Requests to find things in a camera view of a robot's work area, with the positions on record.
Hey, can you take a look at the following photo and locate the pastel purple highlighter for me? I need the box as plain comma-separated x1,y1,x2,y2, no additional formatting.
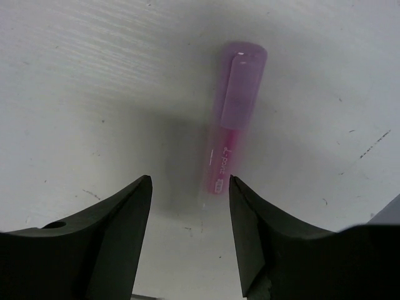
198,41,268,210

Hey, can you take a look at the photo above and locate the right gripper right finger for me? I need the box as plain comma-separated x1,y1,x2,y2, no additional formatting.
229,176,399,299

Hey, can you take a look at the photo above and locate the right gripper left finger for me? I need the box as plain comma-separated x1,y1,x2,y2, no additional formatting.
1,175,153,299

